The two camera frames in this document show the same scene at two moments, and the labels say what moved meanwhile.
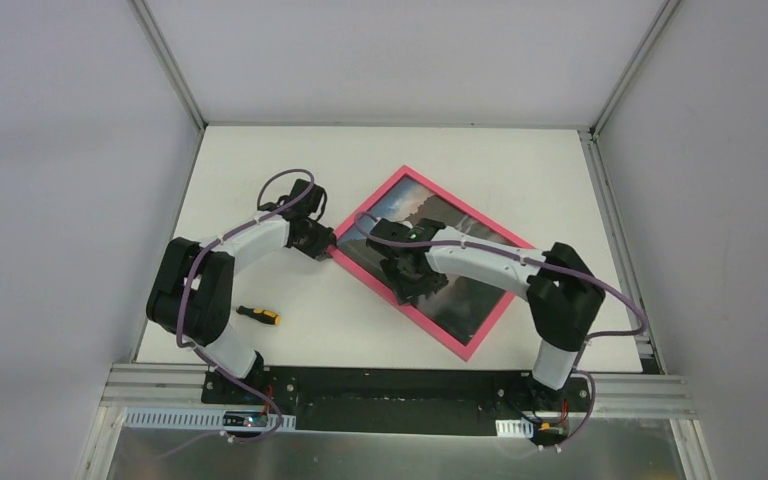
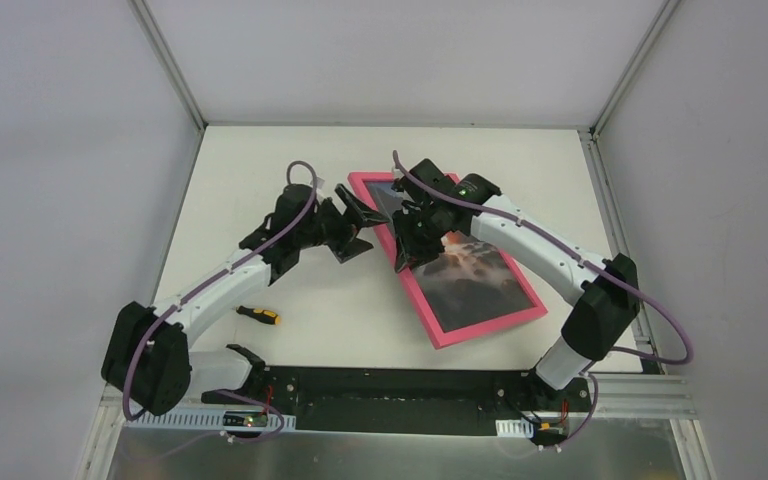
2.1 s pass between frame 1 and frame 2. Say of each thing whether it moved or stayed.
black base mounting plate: stayed
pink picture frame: moved
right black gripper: moved
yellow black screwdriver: stayed
